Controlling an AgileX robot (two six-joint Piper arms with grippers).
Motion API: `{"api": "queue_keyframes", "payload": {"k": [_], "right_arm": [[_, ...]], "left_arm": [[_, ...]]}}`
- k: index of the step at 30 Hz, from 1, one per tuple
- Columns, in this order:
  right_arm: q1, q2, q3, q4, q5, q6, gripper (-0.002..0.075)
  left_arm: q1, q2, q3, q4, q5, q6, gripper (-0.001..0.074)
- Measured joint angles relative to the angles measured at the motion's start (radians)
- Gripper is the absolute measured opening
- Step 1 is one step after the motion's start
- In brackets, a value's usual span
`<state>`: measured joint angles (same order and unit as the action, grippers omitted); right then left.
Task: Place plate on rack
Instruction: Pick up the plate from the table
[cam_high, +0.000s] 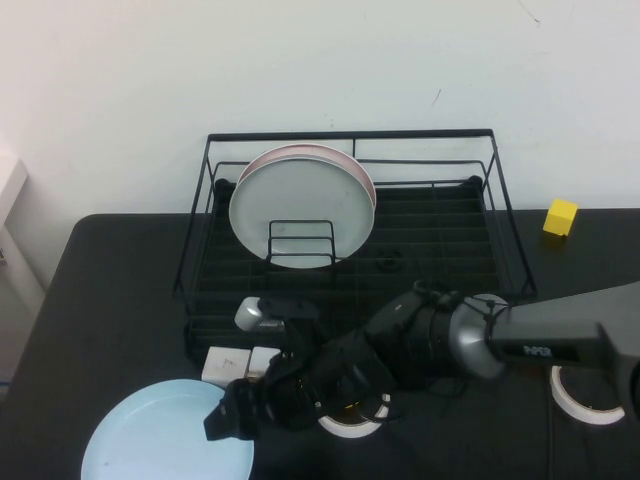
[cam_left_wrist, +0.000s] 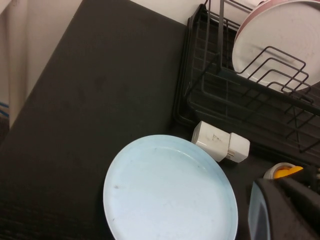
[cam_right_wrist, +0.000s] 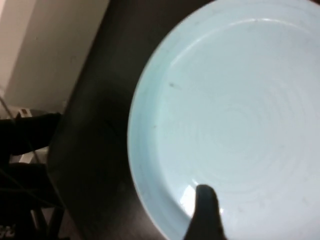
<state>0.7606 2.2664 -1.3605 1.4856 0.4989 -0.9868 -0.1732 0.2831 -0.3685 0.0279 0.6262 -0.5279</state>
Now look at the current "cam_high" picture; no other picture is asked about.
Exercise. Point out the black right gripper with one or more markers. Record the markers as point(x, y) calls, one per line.
point(340, 365)

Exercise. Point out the light blue round plate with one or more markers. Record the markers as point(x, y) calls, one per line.
point(150, 440)

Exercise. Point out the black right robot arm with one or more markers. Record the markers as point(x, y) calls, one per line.
point(550, 325)

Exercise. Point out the grey round plate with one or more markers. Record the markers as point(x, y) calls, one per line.
point(300, 200)

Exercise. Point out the pink round plate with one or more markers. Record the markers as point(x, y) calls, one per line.
point(300, 149)

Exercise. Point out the large white power adapter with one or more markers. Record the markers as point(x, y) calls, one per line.
point(222, 365)

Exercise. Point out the small white power adapter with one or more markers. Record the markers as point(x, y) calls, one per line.
point(260, 357)

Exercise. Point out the white double-sided tape roll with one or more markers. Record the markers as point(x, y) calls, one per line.
point(350, 431)
point(590, 417)

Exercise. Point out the white cabinet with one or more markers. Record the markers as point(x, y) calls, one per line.
point(12, 185)

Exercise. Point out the yellow foam cube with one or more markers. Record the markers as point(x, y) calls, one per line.
point(559, 217)

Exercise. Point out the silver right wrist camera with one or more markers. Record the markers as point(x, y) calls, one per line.
point(250, 315)

